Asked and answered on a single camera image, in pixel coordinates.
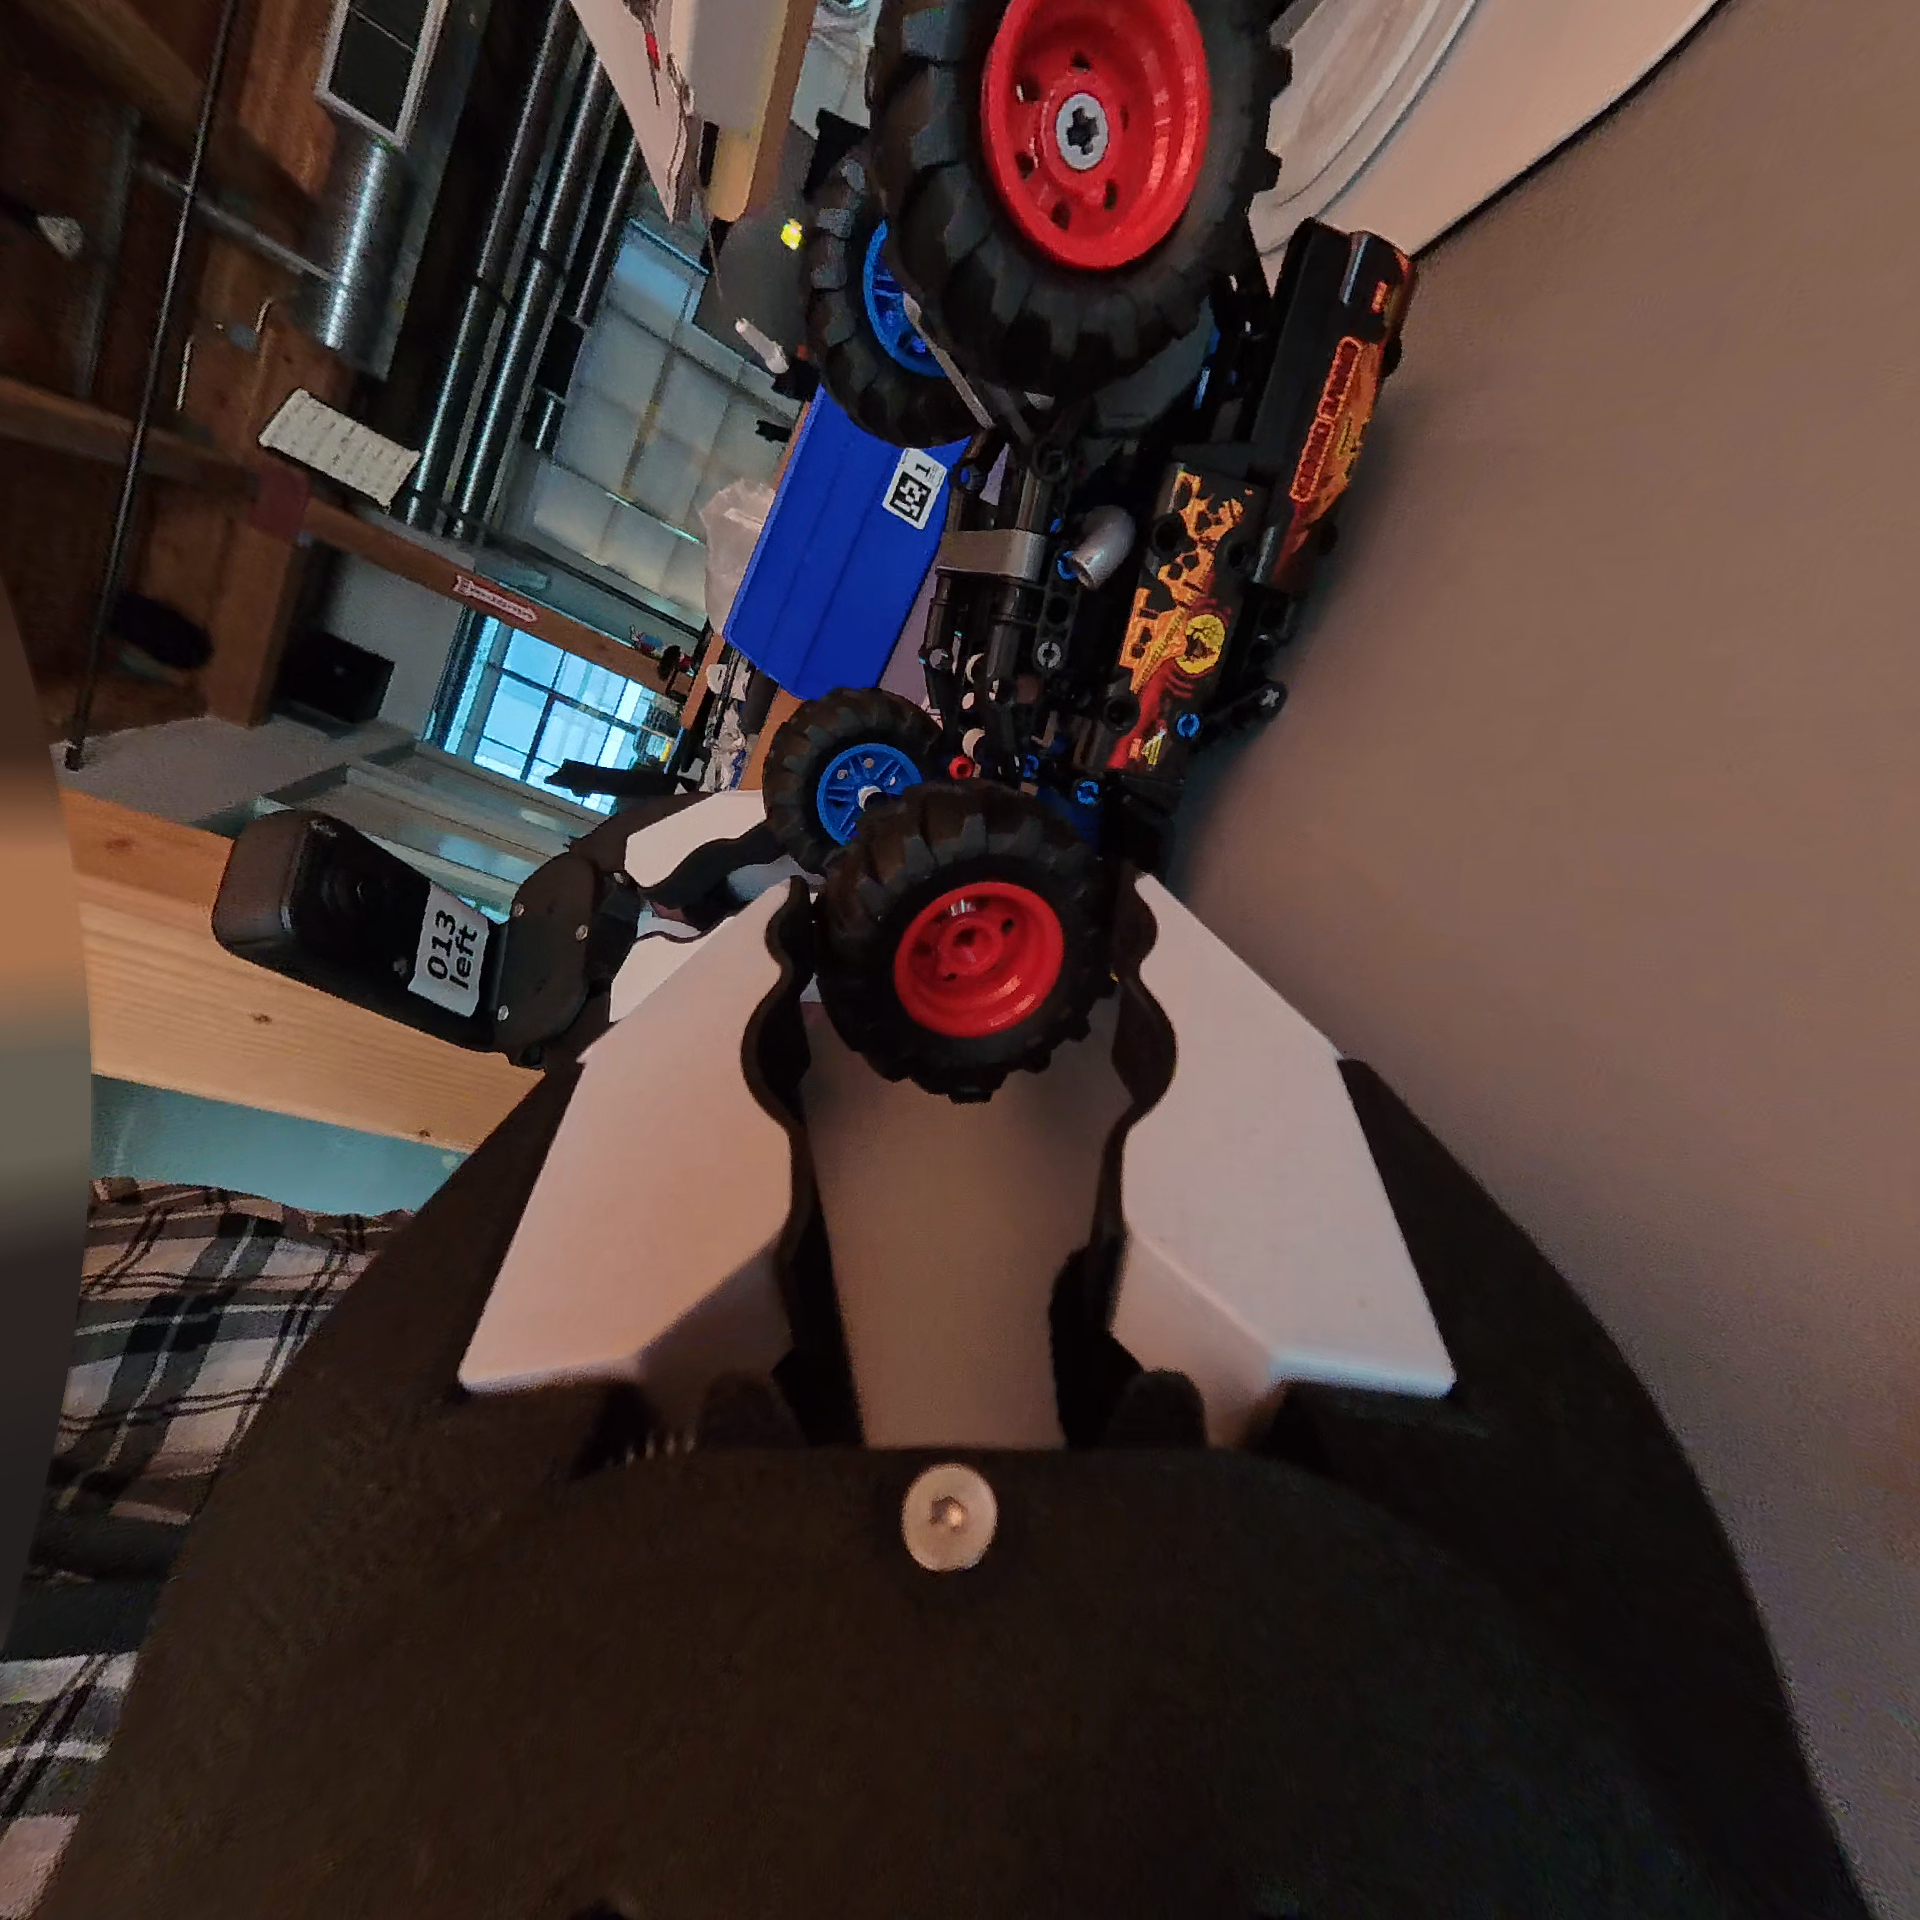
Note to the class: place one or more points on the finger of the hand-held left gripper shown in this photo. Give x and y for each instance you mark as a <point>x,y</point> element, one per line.
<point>705,834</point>
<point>651,975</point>

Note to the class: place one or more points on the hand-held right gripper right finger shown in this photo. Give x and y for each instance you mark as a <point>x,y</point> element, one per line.
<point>1289,1200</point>

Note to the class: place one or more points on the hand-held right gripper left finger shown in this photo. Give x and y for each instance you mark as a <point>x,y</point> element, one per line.
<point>629,1200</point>

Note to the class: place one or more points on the red rim toy wheel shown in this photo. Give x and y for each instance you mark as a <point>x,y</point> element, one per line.
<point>975,962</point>

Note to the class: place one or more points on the brick-built monster truck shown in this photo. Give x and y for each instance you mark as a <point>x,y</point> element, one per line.
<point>1200,587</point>

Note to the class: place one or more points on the grey desk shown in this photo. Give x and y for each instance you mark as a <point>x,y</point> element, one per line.
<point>1651,901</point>

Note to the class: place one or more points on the window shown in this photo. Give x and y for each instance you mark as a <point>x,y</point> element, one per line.
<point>525,706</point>

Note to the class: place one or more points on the blue storage bin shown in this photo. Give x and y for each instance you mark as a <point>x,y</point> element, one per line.
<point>826,557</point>

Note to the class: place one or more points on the light wooden beam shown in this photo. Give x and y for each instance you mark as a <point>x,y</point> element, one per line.
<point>225,1020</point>

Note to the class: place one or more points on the person's plaid shirt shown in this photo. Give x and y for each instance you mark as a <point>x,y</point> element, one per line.
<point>225,1319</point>

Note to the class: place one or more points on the white book stand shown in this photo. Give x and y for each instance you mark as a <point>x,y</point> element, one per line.
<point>1425,90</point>

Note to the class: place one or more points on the silver air duct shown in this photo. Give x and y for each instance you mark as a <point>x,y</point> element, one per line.
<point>369,255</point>

